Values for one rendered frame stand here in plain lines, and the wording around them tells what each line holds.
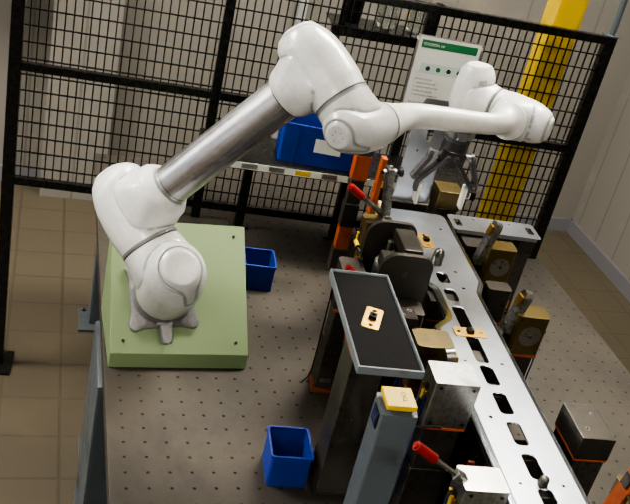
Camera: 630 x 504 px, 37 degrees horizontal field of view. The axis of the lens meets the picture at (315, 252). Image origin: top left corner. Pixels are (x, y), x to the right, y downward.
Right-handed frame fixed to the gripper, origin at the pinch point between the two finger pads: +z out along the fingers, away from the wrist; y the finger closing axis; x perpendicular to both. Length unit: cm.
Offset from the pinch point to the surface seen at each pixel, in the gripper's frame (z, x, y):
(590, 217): 96, 213, 177
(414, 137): -7.8, 26.6, -2.8
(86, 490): 83, -37, -88
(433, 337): 5, -62, -16
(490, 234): 4.9, -6.7, 15.7
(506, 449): 13, -90, -4
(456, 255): 13.0, -6.7, 7.8
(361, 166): 4.9, 28.4, -16.3
